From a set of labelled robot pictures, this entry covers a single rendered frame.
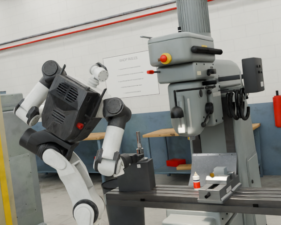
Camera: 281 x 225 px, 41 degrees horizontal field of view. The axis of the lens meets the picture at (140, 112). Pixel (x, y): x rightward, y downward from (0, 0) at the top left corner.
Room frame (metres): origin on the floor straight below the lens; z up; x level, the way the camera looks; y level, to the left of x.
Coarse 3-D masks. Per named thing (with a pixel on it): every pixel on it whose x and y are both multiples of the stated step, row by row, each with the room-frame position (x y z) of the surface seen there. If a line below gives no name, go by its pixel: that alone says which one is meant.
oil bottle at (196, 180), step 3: (195, 174) 2.25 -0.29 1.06; (195, 177) 2.23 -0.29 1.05; (198, 177) 2.24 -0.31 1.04; (195, 180) 2.24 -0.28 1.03; (198, 180) 2.24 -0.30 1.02; (195, 183) 2.24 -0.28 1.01; (198, 183) 2.24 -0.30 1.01; (195, 186) 2.24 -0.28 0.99; (198, 186) 2.24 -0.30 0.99; (195, 189) 2.24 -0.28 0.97
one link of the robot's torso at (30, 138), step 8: (24, 136) 2.02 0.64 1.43; (32, 136) 2.00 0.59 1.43; (40, 136) 1.99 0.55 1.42; (48, 136) 1.98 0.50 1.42; (56, 136) 1.98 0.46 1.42; (24, 144) 2.03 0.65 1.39; (32, 144) 2.00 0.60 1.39; (40, 144) 2.01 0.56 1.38; (64, 144) 1.97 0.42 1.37; (72, 144) 1.99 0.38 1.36; (32, 152) 2.04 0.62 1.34; (72, 152) 2.05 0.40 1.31
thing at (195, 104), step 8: (192, 80) 2.14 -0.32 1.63; (200, 80) 2.20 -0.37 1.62; (168, 88) 2.19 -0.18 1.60; (176, 88) 2.15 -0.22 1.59; (184, 88) 2.13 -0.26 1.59; (184, 96) 2.13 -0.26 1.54; (192, 96) 2.11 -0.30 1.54; (200, 96) 2.13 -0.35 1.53; (192, 104) 2.11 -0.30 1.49; (200, 104) 2.13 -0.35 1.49; (192, 112) 2.11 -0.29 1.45; (200, 112) 2.13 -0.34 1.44; (176, 120) 2.16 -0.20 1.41; (192, 120) 2.11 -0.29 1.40; (200, 120) 2.12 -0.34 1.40; (208, 120) 2.22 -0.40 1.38; (176, 128) 2.17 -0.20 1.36; (192, 128) 2.12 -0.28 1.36; (200, 128) 2.14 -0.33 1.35
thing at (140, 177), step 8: (144, 160) 2.38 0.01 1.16; (152, 160) 2.44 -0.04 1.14; (128, 168) 2.39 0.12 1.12; (136, 168) 2.37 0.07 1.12; (144, 168) 2.35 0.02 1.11; (152, 168) 2.42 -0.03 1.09; (120, 176) 2.41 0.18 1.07; (128, 176) 2.39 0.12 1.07; (136, 176) 2.37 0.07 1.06; (144, 176) 2.35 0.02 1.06; (152, 176) 2.41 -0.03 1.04; (120, 184) 2.41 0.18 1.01; (128, 184) 2.39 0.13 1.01; (136, 184) 2.37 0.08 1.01; (144, 184) 2.36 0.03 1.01; (152, 184) 2.39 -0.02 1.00
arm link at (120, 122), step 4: (124, 104) 1.89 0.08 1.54; (124, 108) 1.87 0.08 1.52; (128, 108) 1.97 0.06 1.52; (124, 112) 1.88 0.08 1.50; (128, 112) 1.93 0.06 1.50; (116, 116) 1.86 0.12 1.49; (120, 116) 1.87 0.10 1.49; (124, 116) 1.89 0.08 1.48; (128, 116) 1.94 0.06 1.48; (112, 120) 1.88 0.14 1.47; (116, 120) 1.87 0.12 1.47; (120, 120) 1.87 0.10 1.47; (124, 120) 1.89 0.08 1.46; (108, 124) 1.88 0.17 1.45; (112, 124) 1.87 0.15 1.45; (116, 124) 1.86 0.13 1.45; (120, 124) 1.87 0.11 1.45; (124, 124) 1.89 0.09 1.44; (124, 128) 1.90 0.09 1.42
